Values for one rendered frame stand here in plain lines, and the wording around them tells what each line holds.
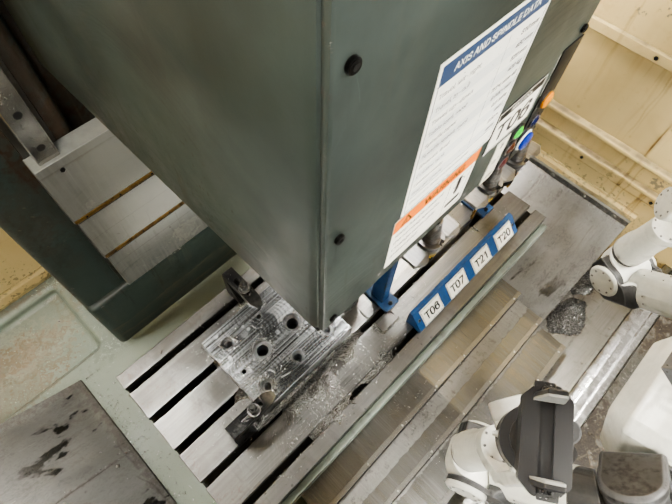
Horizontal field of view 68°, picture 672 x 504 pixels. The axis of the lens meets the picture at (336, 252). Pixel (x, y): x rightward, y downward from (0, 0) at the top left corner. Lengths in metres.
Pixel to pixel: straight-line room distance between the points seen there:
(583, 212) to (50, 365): 1.78
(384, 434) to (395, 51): 1.21
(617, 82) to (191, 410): 1.38
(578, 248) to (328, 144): 1.51
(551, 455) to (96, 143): 0.93
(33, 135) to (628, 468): 1.13
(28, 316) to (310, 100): 1.72
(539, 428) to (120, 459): 1.23
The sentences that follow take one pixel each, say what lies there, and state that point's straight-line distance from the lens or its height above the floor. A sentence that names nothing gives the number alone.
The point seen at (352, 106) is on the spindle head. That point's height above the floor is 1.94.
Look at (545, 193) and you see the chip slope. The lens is 1.81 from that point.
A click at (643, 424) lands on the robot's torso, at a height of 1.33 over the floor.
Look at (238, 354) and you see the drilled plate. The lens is 1.24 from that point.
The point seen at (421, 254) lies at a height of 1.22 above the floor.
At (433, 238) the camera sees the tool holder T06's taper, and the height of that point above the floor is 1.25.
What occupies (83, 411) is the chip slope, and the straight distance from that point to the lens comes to 1.69.
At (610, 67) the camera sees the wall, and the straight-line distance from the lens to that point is 1.56.
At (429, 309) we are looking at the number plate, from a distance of 1.35.
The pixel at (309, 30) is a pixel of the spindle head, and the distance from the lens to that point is 0.26.
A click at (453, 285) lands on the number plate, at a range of 1.39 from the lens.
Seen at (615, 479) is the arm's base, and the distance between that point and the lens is 0.94.
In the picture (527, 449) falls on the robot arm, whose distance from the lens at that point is 0.63.
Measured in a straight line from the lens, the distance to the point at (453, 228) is 1.15.
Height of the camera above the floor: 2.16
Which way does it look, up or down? 61 degrees down
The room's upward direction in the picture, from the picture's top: 4 degrees clockwise
